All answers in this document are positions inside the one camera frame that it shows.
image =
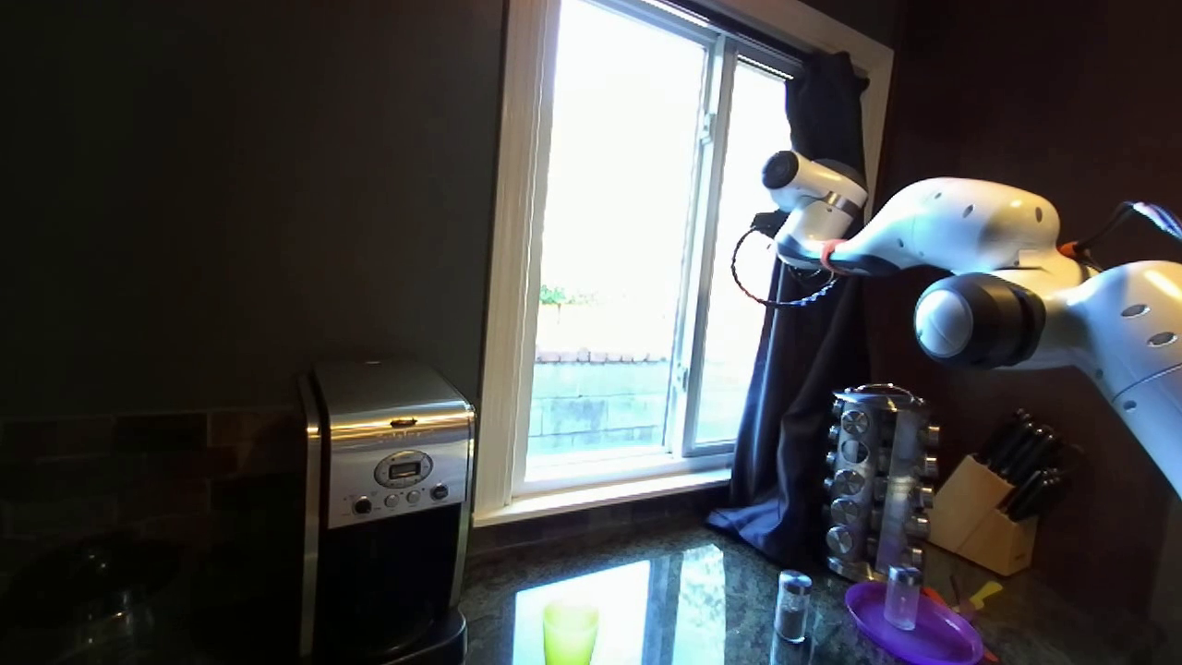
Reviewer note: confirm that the stainless steel coffee maker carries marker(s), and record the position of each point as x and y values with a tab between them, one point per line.
387	516

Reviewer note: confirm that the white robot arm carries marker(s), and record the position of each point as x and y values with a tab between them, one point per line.
1011	295

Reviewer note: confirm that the rotating metal spice rack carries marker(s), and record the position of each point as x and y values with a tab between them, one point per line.
879	477

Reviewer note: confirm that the small shaker on counter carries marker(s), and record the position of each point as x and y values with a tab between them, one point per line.
791	603

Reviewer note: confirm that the purple plastic plate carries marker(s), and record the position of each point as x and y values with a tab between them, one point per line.
940	638

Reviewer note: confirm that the dark blue curtain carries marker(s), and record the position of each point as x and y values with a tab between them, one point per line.
802	358

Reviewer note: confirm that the wooden knife block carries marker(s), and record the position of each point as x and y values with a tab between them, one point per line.
987	509

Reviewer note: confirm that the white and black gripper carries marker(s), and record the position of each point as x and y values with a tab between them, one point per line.
818	205

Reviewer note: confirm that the green plastic cup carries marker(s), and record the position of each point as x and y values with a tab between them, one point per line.
569	632

